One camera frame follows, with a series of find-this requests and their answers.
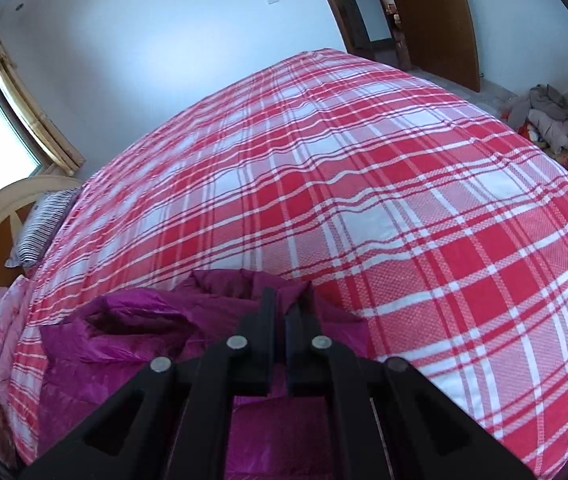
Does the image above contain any striped pillow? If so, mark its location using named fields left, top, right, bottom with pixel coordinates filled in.
left=4, top=188, right=82, bottom=270

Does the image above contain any red white plaid bedsheet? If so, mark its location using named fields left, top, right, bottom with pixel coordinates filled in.
left=6, top=49, right=568, bottom=478

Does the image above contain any pink floral quilt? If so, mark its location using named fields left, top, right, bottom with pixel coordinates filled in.
left=0, top=275, right=37, bottom=469

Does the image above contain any magenta puffer down jacket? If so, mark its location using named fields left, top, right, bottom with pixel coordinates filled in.
left=36, top=268, right=373, bottom=480

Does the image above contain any pile of clothes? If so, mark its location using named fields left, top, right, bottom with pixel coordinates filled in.
left=500, top=84, right=568, bottom=170

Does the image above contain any dark door frame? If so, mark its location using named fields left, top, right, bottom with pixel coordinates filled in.
left=327, top=0, right=412, bottom=72

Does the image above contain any brown wooden door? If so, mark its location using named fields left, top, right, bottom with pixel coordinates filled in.
left=395, top=0, right=480, bottom=91

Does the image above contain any yellow curtain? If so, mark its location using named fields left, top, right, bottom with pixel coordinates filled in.
left=0, top=39, right=86, bottom=177

